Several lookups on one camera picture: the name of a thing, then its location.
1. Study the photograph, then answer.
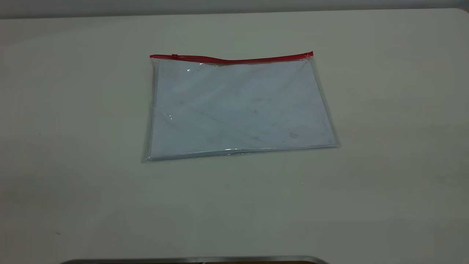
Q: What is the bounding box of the clear plastic red-zipper bag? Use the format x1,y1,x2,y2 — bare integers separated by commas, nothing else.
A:
141,51,341,163

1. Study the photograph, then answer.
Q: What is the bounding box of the silver metal rim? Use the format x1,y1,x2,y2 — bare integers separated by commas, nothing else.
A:
60,256,328,264

